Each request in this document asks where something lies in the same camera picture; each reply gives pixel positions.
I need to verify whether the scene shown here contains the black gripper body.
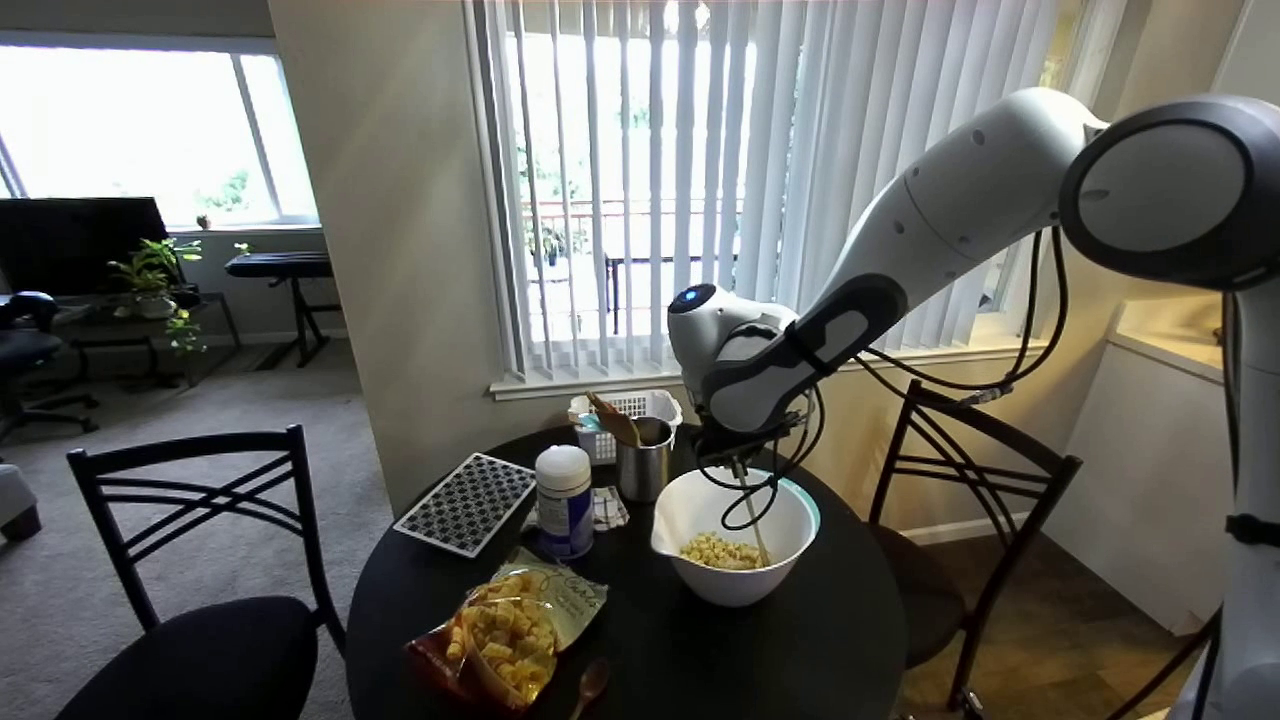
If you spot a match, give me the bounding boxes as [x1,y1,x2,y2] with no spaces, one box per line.
[684,396,824,475]

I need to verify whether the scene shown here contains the white bowl with teal rim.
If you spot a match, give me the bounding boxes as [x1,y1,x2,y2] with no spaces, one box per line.
[647,465,828,613]

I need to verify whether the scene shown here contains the beige cereal rings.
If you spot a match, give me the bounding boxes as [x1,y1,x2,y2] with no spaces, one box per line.
[675,529,776,576]

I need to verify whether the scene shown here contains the metal utensil cup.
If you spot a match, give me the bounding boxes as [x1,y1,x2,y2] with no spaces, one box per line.
[585,388,682,502]

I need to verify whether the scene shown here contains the round black table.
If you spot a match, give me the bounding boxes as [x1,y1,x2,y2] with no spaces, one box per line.
[343,418,912,720]

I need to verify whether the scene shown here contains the small white bottle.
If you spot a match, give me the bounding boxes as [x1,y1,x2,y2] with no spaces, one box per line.
[565,391,605,465]

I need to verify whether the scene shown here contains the black metal chair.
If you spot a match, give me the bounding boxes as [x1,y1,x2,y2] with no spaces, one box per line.
[864,377,1087,720]
[52,418,356,720]

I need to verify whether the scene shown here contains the open bag of yellow chips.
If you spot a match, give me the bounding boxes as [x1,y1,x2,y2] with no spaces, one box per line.
[403,550,618,715]

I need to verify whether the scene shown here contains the white vertical blinds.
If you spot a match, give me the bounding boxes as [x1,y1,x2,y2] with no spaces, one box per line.
[473,0,1071,383]

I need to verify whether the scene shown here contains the beige kitchen counter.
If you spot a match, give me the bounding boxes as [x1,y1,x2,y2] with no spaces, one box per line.
[1050,283,1249,641]

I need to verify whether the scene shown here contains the black piano bench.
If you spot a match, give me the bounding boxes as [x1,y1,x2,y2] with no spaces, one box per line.
[220,247,340,372]

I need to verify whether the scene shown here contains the green potted plant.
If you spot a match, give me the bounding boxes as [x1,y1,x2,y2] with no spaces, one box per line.
[103,230,211,360]

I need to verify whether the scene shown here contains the bright living room window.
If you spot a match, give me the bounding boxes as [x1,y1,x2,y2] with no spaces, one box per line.
[0,34,323,236]

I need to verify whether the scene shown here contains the black piano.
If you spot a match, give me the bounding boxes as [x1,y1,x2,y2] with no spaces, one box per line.
[0,193,177,301]

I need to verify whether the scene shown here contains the black office chair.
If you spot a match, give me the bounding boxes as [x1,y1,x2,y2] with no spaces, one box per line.
[0,283,103,439]

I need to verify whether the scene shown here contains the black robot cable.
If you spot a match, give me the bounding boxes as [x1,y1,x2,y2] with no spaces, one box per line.
[852,221,1076,407]

